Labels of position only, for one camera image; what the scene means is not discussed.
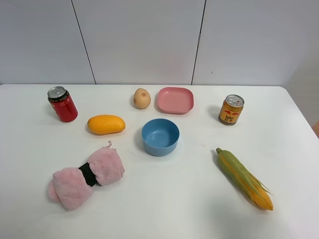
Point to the blue bowl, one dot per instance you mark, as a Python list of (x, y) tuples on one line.
[(160, 137)]

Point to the red soda can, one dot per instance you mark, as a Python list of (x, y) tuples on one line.
[(62, 104)]

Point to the pink towel with black band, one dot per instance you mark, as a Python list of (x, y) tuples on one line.
[(72, 186)]

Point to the beige potato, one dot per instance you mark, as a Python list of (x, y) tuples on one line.
[(141, 98)]

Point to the yellow mango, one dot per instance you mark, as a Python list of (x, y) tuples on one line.
[(106, 124)]

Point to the yellow energy drink can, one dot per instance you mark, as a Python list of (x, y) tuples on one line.
[(231, 109)]

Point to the corn cob with husk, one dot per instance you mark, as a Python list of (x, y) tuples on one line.
[(244, 179)]

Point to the pink square plate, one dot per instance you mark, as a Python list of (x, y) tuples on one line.
[(175, 100)]

